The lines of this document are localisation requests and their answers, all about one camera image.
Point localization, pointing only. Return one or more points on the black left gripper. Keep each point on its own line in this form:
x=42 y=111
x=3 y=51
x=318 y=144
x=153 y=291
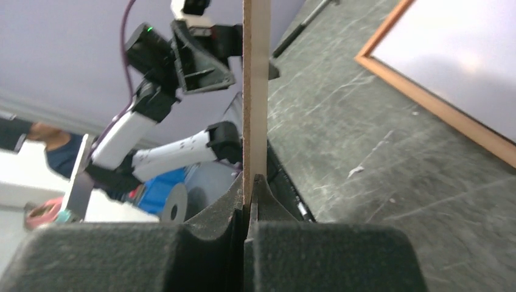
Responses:
x=202 y=54

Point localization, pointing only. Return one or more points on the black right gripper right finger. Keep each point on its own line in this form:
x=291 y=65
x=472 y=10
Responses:
x=282 y=253

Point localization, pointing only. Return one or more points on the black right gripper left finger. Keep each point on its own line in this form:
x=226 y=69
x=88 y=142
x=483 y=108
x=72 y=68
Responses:
x=202 y=254

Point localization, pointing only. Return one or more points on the brown backing board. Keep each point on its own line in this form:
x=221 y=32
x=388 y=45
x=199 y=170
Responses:
x=256 y=48

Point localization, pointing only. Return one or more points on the wooden picture frame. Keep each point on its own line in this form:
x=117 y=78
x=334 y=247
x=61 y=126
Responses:
x=477 y=132

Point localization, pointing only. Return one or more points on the glossy mountain landscape photo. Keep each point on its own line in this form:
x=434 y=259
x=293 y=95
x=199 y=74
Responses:
x=462 y=52

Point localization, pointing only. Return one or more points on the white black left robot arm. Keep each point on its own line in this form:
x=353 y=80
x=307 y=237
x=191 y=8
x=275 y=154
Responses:
x=146 y=141

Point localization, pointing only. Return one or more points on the person in dark shirt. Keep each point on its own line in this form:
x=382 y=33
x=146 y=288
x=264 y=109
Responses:
x=60 y=147

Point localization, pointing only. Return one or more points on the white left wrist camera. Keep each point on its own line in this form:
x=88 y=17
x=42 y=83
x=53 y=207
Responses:
x=192 y=12

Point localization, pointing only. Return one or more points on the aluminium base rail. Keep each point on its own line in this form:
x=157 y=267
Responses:
x=284 y=189

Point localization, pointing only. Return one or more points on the black handled claw hammer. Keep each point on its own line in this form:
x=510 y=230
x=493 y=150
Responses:
x=301 y=27

